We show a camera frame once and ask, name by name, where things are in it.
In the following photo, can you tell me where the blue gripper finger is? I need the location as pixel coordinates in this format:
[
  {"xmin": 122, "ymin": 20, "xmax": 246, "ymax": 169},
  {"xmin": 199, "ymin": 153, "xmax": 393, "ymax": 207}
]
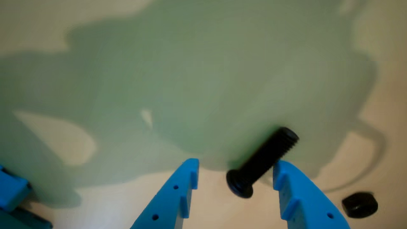
[
  {"xmin": 130, "ymin": 158, "xmax": 200, "ymax": 229},
  {"xmin": 273, "ymin": 160, "xmax": 351, "ymax": 229}
]

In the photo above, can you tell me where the black bolt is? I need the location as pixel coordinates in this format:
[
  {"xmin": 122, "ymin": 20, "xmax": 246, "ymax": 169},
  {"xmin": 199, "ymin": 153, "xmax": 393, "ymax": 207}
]
[{"xmin": 226, "ymin": 127, "xmax": 300, "ymax": 199}]

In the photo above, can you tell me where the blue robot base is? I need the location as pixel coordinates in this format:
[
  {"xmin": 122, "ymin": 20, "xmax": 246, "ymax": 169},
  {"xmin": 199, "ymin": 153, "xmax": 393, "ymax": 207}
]
[{"xmin": 0, "ymin": 165, "xmax": 53, "ymax": 229}]

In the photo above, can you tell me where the black hex nut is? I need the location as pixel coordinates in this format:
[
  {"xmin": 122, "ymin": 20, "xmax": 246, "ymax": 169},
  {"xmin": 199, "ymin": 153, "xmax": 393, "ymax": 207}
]
[{"xmin": 341, "ymin": 192, "xmax": 379, "ymax": 219}]

